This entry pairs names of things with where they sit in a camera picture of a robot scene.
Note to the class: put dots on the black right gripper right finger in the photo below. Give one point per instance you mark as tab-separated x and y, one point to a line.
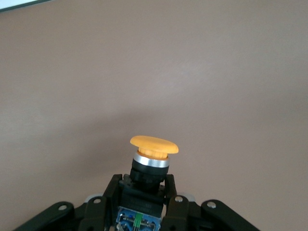
179	214

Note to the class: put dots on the white table edge rail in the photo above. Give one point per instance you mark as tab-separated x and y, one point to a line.
14	3

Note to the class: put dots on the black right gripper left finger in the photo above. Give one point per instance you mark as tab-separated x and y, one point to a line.
96	214

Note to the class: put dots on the yellow mushroom push button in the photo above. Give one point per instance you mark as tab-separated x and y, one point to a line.
154	145

